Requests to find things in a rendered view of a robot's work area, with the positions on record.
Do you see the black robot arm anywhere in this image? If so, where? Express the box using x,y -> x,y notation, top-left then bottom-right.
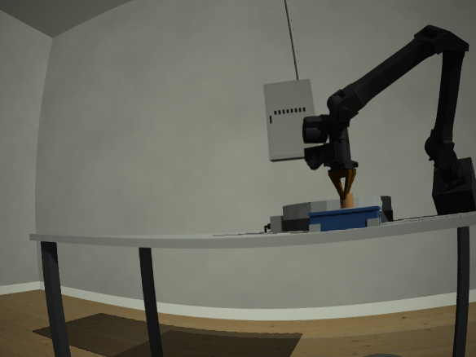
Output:
302,25 -> 469,191

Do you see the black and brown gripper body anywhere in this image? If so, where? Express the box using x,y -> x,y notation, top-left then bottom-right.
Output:
324,140 -> 359,172

